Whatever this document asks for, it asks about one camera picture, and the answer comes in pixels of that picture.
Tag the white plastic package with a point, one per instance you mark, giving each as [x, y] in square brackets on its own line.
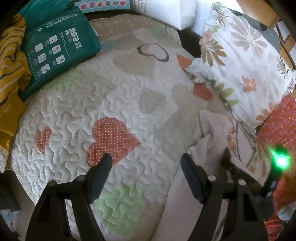
[179, 14]

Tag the colourful shapes toy box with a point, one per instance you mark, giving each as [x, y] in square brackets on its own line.
[102, 5]

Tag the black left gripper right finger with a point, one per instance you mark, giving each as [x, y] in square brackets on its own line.
[231, 204]

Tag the yellow striped cloth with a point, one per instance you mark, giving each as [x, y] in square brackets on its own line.
[15, 76]

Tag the white heart pattern quilt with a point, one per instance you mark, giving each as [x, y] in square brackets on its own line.
[133, 100]

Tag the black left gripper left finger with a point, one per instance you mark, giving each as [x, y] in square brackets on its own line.
[58, 202]

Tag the orange floral sheet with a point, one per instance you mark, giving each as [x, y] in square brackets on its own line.
[279, 129]

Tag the green diaper package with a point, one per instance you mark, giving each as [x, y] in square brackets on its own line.
[57, 37]

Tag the pink floral zip sweater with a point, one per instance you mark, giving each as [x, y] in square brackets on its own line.
[219, 132]

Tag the white floral pillow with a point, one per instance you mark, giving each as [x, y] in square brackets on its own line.
[248, 73]

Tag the wooden headboard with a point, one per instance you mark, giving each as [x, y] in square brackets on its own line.
[262, 12]

